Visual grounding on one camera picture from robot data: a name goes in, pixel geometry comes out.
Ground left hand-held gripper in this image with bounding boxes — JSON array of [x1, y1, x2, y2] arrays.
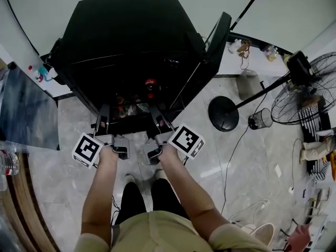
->
[[71, 103, 115, 170]]

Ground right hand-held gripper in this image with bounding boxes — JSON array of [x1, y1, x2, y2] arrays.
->
[[148, 104, 205, 159]]

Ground person's right forearm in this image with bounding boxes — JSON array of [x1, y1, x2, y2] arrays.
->
[[157, 144, 232, 241]]

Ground person's left forearm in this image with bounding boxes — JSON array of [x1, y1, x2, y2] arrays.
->
[[80, 144, 119, 236]]

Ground black mini fridge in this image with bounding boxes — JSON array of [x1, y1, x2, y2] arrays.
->
[[46, 0, 208, 135]]

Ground bottle with yellow white label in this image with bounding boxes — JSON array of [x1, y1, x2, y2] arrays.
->
[[117, 97, 129, 119]]

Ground clear bottle with red label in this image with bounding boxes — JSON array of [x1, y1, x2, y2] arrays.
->
[[128, 102, 148, 118]]

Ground cola bottle with red label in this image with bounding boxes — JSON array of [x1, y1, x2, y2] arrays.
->
[[143, 78, 159, 99]]

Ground large black floor fan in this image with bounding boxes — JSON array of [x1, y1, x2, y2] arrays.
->
[[208, 50, 336, 133]]

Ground teal plastic item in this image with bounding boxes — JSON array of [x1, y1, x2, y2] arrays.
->
[[36, 66, 52, 82]]

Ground black side holder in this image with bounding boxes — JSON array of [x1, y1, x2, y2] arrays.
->
[[45, 39, 63, 86]]

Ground blue marbled cabinet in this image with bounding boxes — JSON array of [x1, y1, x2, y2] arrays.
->
[[0, 67, 60, 151]]

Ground person's black trousers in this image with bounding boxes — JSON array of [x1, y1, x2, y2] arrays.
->
[[114, 177, 190, 226]]

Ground grey plastic container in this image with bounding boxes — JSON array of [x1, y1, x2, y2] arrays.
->
[[235, 69, 264, 101]]

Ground black mesh wastebasket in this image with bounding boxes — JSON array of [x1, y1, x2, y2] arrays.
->
[[248, 108, 274, 130]]

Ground group of clear water bottles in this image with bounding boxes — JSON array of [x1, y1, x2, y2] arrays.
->
[[0, 140, 21, 191]]

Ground person's cream knit shirt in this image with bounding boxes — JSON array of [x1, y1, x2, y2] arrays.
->
[[75, 210, 272, 252]]

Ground curved wooden platform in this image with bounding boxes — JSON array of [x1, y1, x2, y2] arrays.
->
[[0, 151, 60, 252]]

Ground black slanted pole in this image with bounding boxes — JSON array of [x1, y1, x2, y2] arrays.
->
[[229, 0, 268, 33]]

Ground cream round stool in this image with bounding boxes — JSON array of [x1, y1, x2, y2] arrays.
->
[[240, 222, 276, 252]]

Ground black white striped rug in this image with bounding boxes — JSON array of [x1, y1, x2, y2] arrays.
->
[[299, 102, 333, 183]]

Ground pink cloth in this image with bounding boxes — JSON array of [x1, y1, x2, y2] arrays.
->
[[287, 223, 315, 249]]

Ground grey gripper camera box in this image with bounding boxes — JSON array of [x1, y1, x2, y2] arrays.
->
[[141, 138, 163, 166], [112, 136, 131, 161]]

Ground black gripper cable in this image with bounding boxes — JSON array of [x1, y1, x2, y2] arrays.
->
[[111, 194, 122, 226]]

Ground brown tangled cord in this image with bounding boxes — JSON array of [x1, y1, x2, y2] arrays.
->
[[237, 40, 253, 71]]

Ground black wall cable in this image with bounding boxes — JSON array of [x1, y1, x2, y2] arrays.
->
[[1, 0, 42, 57]]

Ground white charger with cable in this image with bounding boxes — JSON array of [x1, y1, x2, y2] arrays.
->
[[266, 161, 284, 191]]

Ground thin black cable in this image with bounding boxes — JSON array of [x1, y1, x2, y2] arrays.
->
[[291, 138, 305, 188]]

